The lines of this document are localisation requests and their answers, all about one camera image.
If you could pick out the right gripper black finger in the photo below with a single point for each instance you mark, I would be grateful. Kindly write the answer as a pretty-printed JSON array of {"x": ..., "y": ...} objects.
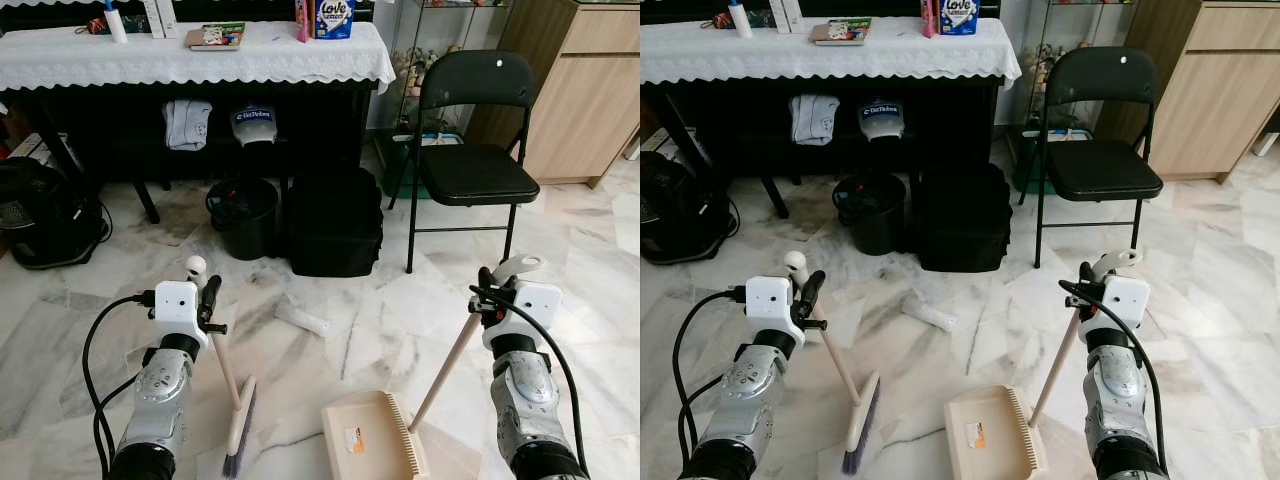
[
  {"x": 489, "y": 278},
  {"x": 1088, "y": 273}
]

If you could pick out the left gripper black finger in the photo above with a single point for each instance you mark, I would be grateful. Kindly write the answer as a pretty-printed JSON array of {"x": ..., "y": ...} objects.
[
  {"x": 815, "y": 287},
  {"x": 213, "y": 290}
]

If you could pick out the beige broom with purple bristles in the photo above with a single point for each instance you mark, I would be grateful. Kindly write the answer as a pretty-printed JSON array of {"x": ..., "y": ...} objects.
[
  {"x": 230, "y": 375},
  {"x": 846, "y": 372}
]

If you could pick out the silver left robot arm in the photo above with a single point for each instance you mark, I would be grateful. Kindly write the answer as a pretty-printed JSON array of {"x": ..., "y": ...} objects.
[
  {"x": 160, "y": 400},
  {"x": 745, "y": 400}
]

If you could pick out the black round floor appliance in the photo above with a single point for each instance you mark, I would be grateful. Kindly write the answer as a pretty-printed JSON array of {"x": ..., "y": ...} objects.
[
  {"x": 40, "y": 215},
  {"x": 680, "y": 210}
]

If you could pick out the black plastic bucket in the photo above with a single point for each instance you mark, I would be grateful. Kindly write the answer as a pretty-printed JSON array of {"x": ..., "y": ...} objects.
[
  {"x": 870, "y": 225},
  {"x": 245, "y": 230}
]

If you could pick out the white crumpled paper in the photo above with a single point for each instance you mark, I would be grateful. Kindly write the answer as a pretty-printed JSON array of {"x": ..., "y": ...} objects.
[
  {"x": 302, "y": 318},
  {"x": 928, "y": 312}
]

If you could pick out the black folding chair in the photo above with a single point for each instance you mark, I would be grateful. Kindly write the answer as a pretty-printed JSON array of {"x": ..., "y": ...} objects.
[
  {"x": 475, "y": 175},
  {"x": 1100, "y": 170}
]

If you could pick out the black fabric bag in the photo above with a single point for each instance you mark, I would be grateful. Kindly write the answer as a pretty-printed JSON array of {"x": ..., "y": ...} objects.
[
  {"x": 335, "y": 225},
  {"x": 960, "y": 220}
]

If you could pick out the white blue printed bag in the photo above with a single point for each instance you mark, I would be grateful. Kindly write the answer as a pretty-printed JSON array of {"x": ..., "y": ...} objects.
[
  {"x": 882, "y": 125},
  {"x": 253, "y": 128}
]

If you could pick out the grey hanging cloth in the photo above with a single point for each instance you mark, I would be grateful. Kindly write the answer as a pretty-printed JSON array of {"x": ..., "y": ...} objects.
[
  {"x": 815, "y": 120},
  {"x": 187, "y": 125}
]

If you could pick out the light wooden cabinet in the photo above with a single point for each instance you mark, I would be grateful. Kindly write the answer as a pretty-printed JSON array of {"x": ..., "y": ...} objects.
[
  {"x": 580, "y": 100},
  {"x": 1210, "y": 100}
]

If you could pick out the glass display cabinet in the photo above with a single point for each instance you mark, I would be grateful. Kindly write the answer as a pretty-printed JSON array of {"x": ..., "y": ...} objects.
[
  {"x": 410, "y": 70},
  {"x": 1040, "y": 70}
]

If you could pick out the white lace cloth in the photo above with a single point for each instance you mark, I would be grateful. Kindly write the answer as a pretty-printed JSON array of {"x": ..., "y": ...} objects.
[
  {"x": 200, "y": 65},
  {"x": 830, "y": 62}
]

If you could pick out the green covered book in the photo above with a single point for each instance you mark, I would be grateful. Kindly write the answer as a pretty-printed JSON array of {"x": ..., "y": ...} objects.
[
  {"x": 215, "y": 37},
  {"x": 840, "y": 32}
]

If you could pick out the white carton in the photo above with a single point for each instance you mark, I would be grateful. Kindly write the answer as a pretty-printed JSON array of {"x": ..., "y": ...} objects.
[
  {"x": 793, "y": 14},
  {"x": 777, "y": 15},
  {"x": 152, "y": 18},
  {"x": 170, "y": 15}
]

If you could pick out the white bottle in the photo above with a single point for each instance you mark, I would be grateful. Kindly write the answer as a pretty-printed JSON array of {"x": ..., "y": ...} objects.
[
  {"x": 740, "y": 20},
  {"x": 116, "y": 25}
]

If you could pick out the small red black object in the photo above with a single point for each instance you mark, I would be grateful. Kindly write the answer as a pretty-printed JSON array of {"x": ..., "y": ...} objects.
[
  {"x": 92, "y": 26},
  {"x": 722, "y": 20}
]

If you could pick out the pink carton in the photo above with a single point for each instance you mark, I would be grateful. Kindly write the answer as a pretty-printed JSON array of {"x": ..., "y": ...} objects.
[
  {"x": 930, "y": 18},
  {"x": 304, "y": 20}
]

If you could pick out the blue printed carton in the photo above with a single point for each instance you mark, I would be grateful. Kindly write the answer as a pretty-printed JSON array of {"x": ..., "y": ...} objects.
[
  {"x": 334, "y": 18},
  {"x": 958, "y": 15}
]

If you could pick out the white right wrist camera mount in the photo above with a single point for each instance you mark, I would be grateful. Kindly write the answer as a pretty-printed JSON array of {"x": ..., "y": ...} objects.
[
  {"x": 1128, "y": 298},
  {"x": 538, "y": 305}
]

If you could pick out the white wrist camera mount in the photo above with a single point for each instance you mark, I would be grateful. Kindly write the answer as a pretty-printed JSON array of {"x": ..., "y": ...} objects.
[
  {"x": 1128, "y": 298},
  {"x": 175, "y": 305},
  {"x": 768, "y": 303},
  {"x": 538, "y": 305}
]

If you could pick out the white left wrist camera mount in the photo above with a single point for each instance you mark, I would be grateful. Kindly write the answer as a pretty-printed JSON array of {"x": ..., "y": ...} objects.
[
  {"x": 768, "y": 303},
  {"x": 175, "y": 305}
]

